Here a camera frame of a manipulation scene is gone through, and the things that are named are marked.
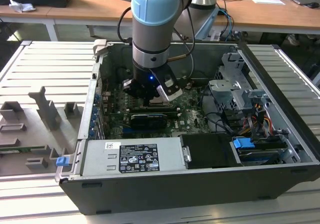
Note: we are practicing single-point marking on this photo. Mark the black RAM slot bank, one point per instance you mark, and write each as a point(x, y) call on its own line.
point(160, 110)

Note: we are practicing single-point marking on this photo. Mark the wooden office desk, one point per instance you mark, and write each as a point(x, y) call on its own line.
point(82, 8)

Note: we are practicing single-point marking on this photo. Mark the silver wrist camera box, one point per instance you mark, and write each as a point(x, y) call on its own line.
point(171, 90)

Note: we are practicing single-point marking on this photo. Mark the small white wrist camera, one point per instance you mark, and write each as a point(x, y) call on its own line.
point(126, 83)

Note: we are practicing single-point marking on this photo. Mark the white paper sheet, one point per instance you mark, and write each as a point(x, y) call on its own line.
point(268, 1)

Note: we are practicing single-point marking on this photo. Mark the CPU socket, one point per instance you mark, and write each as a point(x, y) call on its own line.
point(170, 106)

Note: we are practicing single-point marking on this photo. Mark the grey parts rack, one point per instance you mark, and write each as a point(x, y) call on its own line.
point(32, 123)

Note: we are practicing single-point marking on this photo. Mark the black computer mouse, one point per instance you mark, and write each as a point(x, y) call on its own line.
point(313, 5)

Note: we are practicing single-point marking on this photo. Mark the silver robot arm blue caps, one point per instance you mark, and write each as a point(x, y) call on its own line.
point(150, 33)

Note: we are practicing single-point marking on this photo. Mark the grey power supply unit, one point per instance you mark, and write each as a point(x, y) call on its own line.
point(100, 159)

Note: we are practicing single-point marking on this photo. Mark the crumpled white paper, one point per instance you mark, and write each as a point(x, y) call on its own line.
point(21, 6)

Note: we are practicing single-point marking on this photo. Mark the green RAM stick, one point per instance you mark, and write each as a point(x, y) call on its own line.
point(22, 149)

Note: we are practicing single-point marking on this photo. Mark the dark grey PC case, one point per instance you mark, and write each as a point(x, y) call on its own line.
point(175, 191)

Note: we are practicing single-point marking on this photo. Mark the green motherboard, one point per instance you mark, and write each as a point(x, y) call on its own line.
point(192, 118)

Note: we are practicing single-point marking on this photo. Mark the silver metal drive cage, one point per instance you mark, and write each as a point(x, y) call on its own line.
point(225, 91)

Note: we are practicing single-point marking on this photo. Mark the blue case latch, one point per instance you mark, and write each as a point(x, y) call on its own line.
point(62, 161)

